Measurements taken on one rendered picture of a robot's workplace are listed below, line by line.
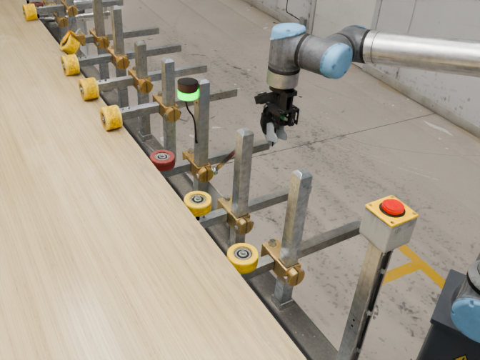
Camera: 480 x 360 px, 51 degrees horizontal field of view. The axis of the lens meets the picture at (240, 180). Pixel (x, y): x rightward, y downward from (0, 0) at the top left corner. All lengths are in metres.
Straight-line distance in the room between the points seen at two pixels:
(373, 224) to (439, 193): 2.38
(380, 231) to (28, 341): 0.73
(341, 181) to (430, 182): 0.58
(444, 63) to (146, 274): 0.88
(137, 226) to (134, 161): 0.32
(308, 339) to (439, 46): 0.81
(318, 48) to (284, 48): 0.09
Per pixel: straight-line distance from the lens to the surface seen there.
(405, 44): 1.37
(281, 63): 1.38
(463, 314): 1.44
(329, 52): 1.31
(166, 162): 1.59
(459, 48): 1.34
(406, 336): 2.41
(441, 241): 2.95
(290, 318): 1.41
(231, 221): 1.49
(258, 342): 1.10
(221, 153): 1.72
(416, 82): 4.44
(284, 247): 1.28
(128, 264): 1.25
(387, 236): 0.94
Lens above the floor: 1.78
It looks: 35 degrees down
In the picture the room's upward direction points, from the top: 4 degrees clockwise
